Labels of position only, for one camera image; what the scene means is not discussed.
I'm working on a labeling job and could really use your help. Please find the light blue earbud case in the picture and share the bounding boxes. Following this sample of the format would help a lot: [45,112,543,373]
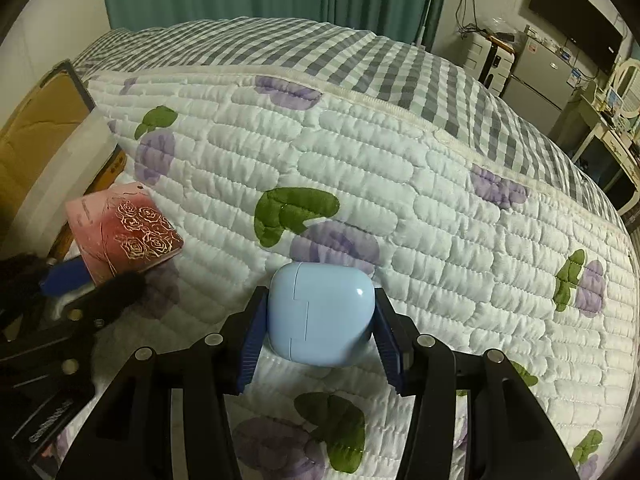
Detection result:
[267,262,377,365]

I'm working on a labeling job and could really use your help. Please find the white drawer cabinet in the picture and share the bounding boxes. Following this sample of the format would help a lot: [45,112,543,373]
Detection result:
[462,32,516,95]

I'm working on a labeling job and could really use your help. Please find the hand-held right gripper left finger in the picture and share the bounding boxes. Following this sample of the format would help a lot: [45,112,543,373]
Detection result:
[55,286,271,480]

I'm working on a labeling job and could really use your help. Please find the white dressing table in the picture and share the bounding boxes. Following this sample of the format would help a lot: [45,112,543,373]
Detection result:
[570,95,640,211]

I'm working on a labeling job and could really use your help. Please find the oval white framed mirror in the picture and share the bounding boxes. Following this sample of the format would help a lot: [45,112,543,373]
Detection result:
[612,57,640,116]

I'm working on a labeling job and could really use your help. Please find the cardboard box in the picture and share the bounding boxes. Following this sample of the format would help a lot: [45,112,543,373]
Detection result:
[0,59,98,221]

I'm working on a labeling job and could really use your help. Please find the grey checked bed sheet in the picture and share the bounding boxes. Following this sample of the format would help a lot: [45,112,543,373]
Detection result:
[72,16,618,221]

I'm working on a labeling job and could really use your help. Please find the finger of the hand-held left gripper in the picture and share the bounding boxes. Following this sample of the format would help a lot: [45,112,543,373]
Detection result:
[60,271,148,333]
[0,255,98,306]

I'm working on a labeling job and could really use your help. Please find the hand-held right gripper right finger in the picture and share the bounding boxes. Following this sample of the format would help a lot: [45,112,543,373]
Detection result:
[372,290,576,480]

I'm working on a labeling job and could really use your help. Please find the hanging black cable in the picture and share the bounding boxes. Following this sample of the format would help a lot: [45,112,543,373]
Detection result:
[456,0,481,36]

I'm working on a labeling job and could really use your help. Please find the silver mini fridge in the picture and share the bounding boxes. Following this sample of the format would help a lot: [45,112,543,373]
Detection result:
[500,25,583,136]

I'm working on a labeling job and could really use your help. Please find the white standing pole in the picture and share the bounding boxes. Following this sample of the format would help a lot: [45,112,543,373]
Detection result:
[415,0,443,48]

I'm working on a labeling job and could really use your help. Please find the clear plastic bag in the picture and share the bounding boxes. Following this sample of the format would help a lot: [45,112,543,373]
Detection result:
[482,17,516,41]

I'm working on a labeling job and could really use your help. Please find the black wall television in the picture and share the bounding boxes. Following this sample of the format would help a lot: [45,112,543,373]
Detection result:
[528,0,625,75]

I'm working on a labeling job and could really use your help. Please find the pink rose print case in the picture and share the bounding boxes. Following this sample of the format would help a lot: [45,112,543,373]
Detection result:
[65,182,185,286]

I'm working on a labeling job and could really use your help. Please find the white floral quilt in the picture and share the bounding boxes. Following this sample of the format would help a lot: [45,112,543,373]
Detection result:
[50,62,640,480]

